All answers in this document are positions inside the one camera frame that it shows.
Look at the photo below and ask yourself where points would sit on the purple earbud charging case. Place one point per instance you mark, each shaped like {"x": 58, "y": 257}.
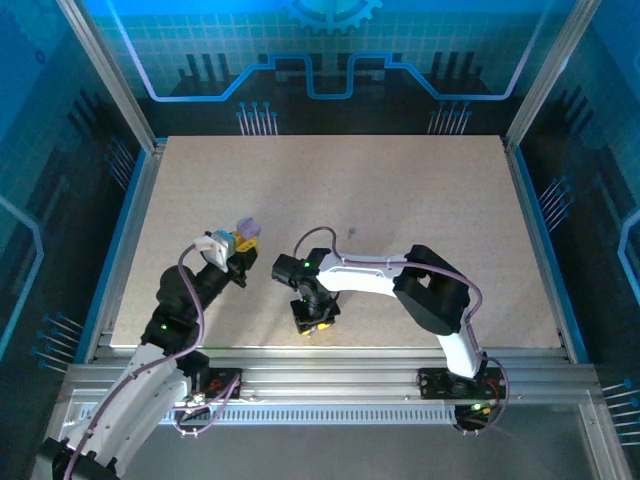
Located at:
{"x": 248, "y": 227}

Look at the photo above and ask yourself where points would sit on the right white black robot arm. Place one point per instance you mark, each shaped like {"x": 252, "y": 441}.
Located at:
{"x": 360, "y": 275}

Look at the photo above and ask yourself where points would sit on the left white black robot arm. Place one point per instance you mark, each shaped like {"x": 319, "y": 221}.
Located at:
{"x": 140, "y": 395}

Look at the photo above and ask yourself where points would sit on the blue table edge strip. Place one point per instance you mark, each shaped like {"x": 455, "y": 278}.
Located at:
{"x": 551, "y": 250}
{"x": 115, "y": 250}

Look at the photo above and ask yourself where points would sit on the wide aluminium mounting rail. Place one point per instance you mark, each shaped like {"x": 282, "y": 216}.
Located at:
{"x": 330, "y": 375}

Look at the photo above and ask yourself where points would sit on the aluminium table side rail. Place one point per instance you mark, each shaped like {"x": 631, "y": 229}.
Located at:
{"x": 539, "y": 250}
{"x": 129, "y": 250}

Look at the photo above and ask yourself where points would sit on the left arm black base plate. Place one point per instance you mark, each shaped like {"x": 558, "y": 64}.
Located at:
{"x": 225, "y": 382}

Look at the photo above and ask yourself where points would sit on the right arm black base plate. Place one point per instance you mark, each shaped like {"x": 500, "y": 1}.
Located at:
{"x": 435, "y": 385}

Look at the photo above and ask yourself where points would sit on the aluminium frame post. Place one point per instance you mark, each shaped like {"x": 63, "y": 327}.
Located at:
{"x": 112, "y": 75}
{"x": 552, "y": 75}

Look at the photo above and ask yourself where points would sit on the aluminium lower frame bar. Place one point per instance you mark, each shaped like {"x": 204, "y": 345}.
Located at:
{"x": 605, "y": 440}

